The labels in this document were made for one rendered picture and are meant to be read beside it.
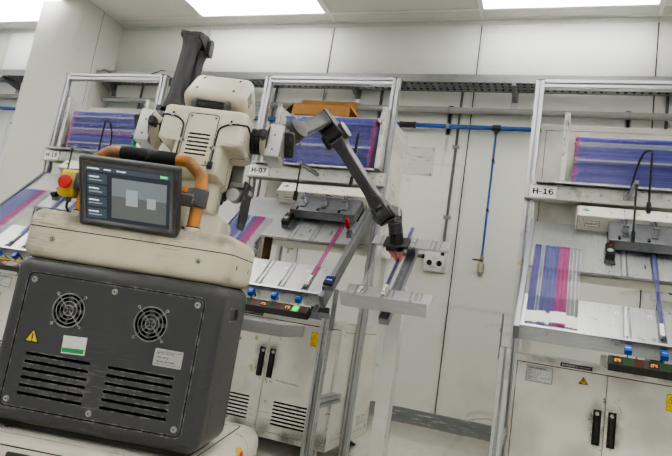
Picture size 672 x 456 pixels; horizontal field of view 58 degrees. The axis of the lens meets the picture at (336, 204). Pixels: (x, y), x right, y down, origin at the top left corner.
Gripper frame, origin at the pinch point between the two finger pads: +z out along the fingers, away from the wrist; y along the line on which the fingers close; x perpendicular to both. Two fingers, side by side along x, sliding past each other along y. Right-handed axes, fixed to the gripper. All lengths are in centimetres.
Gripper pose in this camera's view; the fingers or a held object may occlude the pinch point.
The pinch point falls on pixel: (398, 259)
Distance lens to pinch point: 254.8
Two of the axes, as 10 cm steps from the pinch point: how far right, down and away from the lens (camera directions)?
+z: 1.3, 8.5, 5.1
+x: -3.4, 5.2, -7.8
